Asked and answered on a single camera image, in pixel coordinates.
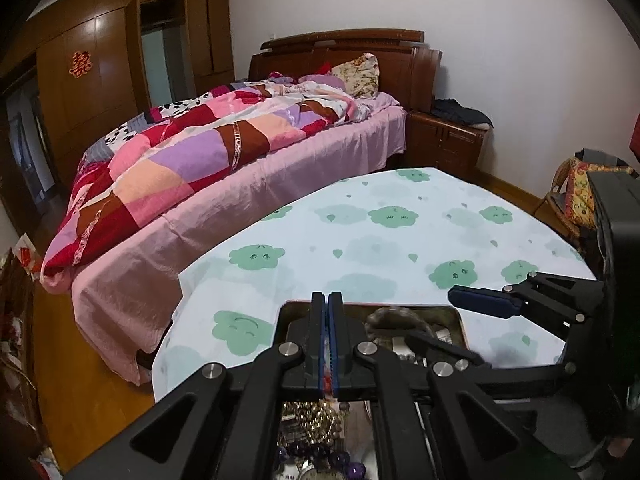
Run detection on cloud print tablecloth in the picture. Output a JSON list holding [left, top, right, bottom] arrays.
[[151, 166, 599, 407]]

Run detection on wooden nightstand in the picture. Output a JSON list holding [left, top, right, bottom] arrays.
[[404, 109, 494, 182]]

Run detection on colourful patterned cushion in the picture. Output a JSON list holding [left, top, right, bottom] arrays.
[[564, 157, 602, 229]]

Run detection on silver wristwatch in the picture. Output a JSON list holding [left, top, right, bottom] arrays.
[[299, 460, 333, 480]]

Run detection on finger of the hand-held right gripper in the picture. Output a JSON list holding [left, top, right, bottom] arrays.
[[447, 270, 608, 342], [404, 329, 576, 401]]

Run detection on pink metal tin box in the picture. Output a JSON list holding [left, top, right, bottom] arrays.
[[271, 300, 472, 480]]

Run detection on patchwork quilt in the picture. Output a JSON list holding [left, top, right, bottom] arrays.
[[39, 80, 377, 283]]

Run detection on cluttered wooden shelf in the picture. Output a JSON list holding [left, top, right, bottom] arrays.
[[0, 249, 57, 463]]

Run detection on red paper cutting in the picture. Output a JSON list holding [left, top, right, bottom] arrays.
[[68, 49, 93, 80]]

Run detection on wooden headboard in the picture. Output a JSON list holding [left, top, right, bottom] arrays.
[[248, 28, 445, 114]]

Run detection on grey pearl necklace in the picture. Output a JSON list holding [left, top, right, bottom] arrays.
[[366, 305, 437, 347]]

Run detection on bed with pink sheet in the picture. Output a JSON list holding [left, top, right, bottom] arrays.
[[39, 80, 409, 387]]

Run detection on wicker chair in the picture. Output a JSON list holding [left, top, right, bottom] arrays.
[[531, 156, 602, 257]]

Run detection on dark purple bead bracelet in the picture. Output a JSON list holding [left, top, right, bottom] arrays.
[[276, 440, 369, 480]]

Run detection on gold bead bracelet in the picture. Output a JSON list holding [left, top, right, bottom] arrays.
[[279, 394, 348, 447]]

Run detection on purple pillow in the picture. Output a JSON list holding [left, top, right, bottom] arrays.
[[298, 73, 347, 93]]

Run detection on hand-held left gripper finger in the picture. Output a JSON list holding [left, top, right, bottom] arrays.
[[327, 290, 582, 480], [65, 291, 329, 480]]

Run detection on dark folded clothes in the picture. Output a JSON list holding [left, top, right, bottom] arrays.
[[430, 98, 494, 129]]

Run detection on floral pillow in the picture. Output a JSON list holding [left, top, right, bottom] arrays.
[[329, 52, 382, 99]]

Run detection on wooden wardrobe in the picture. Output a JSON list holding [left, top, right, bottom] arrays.
[[0, 0, 237, 243]]

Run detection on red and white carton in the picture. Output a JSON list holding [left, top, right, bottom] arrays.
[[12, 232, 44, 282]]

